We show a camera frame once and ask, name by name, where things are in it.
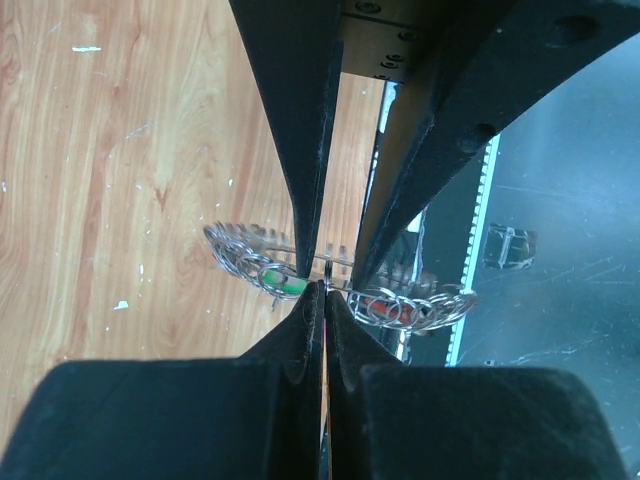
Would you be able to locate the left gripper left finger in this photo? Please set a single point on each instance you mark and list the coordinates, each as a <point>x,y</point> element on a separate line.
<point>255,416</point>

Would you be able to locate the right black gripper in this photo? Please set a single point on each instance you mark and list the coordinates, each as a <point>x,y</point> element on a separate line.
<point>491,63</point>

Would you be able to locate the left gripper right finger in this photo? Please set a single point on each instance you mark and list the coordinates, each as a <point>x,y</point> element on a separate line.
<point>389,420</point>

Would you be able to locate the red key tag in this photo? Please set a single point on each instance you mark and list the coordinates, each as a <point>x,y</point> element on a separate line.
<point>396,312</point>

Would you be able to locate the green key tag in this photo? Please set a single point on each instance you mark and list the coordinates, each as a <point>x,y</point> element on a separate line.
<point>281,283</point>

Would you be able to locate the slotted grey cable duct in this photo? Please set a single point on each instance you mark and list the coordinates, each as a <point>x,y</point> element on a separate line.
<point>475,238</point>

